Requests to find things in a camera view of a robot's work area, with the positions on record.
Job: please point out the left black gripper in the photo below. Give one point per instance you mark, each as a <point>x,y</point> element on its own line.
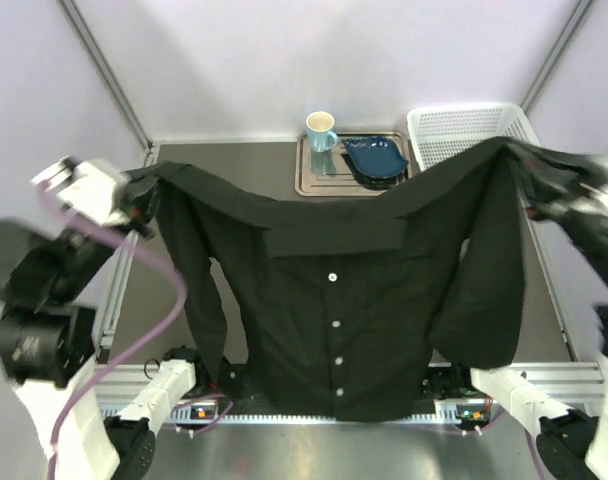
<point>135,201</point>

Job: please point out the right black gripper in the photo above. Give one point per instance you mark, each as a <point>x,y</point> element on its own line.
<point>542,187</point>

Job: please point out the black button shirt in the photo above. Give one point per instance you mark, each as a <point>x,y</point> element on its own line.
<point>335,308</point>

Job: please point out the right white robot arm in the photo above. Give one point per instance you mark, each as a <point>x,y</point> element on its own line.
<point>571,444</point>

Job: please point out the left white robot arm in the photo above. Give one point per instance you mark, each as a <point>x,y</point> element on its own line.
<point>46,345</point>

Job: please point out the white plastic basket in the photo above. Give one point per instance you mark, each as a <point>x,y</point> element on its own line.
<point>440,132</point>

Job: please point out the dark blue plate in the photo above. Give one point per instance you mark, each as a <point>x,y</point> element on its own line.
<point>377,157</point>

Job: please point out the light blue mug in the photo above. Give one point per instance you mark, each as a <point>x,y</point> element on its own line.
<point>320,131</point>

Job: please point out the steel tray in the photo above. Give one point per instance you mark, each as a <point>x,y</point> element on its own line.
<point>332,174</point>

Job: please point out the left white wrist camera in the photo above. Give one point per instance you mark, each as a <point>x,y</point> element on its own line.
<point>94,188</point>

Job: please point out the aluminium frame rail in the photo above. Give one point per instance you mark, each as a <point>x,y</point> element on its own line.
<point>574,383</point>

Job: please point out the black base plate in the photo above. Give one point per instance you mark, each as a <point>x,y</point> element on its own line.
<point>451,383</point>

